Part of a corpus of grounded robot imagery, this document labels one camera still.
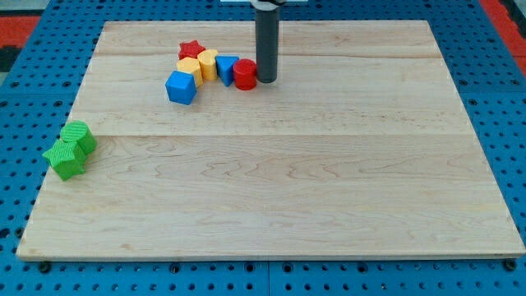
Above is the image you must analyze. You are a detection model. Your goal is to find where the red cylinder block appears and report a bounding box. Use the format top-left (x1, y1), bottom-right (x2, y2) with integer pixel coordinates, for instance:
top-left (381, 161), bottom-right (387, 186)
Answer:
top-left (233, 58), bottom-right (257, 90)

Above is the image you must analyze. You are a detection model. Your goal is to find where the blue triangle block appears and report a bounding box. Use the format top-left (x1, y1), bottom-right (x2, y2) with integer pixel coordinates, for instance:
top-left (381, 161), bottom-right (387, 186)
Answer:
top-left (215, 55), bottom-right (239, 87)

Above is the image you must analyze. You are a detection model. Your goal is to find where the light wooden board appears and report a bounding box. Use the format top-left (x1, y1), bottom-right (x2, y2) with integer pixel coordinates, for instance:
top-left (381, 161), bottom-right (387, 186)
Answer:
top-left (17, 21), bottom-right (525, 261)

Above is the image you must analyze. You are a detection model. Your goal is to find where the blue cube block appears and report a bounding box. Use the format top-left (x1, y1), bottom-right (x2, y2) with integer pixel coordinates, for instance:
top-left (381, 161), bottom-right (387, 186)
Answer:
top-left (165, 71), bottom-right (196, 105)

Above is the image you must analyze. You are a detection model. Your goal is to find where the yellow cylinder block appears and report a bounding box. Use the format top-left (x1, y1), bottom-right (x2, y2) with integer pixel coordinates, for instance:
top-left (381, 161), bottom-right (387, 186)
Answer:
top-left (197, 49), bottom-right (219, 81)

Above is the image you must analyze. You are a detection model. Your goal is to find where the yellow pentagon block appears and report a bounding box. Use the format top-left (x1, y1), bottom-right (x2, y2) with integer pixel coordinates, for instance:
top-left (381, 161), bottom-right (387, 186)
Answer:
top-left (176, 57), bottom-right (204, 88)

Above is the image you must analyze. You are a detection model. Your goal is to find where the red star block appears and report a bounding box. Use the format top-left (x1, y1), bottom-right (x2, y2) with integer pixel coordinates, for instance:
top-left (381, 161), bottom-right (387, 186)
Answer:
top-left (178, 39), bottom-right (206, 60)

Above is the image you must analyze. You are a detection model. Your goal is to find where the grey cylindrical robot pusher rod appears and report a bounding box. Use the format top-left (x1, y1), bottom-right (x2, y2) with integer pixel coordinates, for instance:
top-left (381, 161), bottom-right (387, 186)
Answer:
top-left (252, 5), bottom-right (279, 83)

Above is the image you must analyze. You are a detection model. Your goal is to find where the green cylinder block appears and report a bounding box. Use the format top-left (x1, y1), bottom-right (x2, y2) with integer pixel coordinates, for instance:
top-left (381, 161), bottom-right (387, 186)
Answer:
top-left (60, 121), bottom-right (98, 155)

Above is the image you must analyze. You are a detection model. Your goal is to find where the green star block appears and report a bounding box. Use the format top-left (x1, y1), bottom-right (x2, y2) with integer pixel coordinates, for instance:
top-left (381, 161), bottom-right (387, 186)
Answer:
top-left (42, 140), bottom-right (87, 181)

